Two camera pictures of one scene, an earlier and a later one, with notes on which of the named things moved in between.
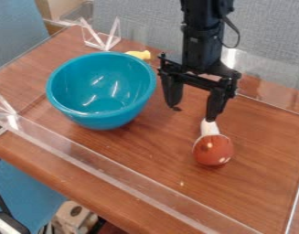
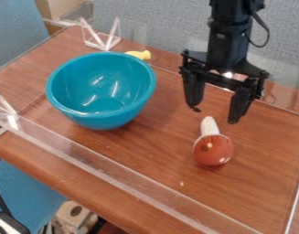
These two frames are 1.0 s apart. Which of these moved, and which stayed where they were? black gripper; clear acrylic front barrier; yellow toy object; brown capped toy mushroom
Moved: black gripper
Stayed: brown capped toy mushroom; yellow toy object; clear acrylic front barrier
